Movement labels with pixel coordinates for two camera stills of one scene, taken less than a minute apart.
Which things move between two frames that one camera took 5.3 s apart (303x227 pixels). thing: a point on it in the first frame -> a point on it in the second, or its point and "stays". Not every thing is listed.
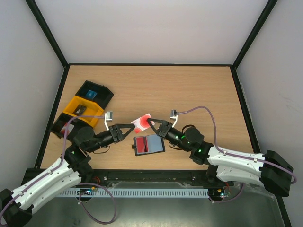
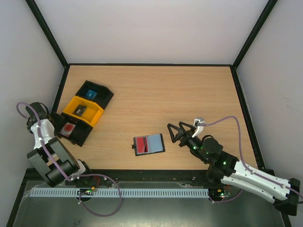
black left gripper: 115,131 -> 60,119
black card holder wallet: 148,144 stays
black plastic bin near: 66,126 stays
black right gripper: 163,129 -> 185,136
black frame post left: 51,36 stays
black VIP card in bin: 79,110 stays
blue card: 91,94 stays
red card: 142,144 stays
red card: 141,124 -> 67,129
